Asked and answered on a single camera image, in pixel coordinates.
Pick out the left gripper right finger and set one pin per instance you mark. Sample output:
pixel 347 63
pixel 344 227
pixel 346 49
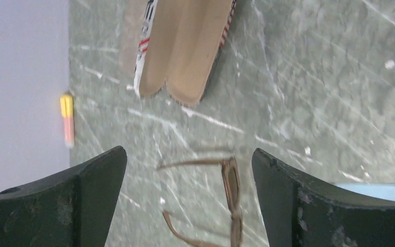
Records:
pixel 299 209

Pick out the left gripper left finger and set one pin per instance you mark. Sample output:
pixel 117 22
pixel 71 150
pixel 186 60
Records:
pixel 73 207

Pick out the blue cleaning cloth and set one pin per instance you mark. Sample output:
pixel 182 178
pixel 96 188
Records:
pixel 384 191

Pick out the brown glasses case green lining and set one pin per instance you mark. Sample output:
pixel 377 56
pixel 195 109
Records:
pixel 130 35

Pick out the brown tinted sunglasses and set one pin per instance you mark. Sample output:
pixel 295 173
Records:
pixel 231 181

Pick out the pink yellow marker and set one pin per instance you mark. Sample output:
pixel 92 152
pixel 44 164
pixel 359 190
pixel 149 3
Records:
pixel 67 111

